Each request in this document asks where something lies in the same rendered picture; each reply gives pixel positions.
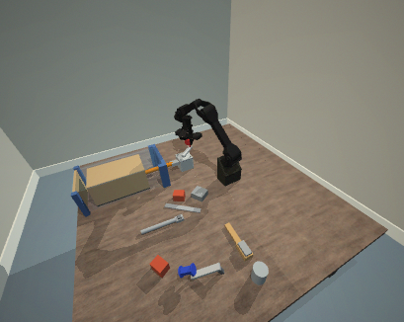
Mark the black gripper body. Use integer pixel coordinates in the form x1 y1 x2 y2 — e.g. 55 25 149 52
175 124 202 140

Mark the orange cube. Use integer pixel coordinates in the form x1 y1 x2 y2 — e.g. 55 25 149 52
173 190 186 201
150 255 170 278

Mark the grey cylinder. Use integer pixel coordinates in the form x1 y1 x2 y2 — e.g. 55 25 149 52
251 261 269 285

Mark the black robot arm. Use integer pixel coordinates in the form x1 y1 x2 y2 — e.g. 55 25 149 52
174 99 242 170

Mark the clear-panelled rack with blue posts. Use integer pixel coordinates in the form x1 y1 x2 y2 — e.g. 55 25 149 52
71 145 168 217

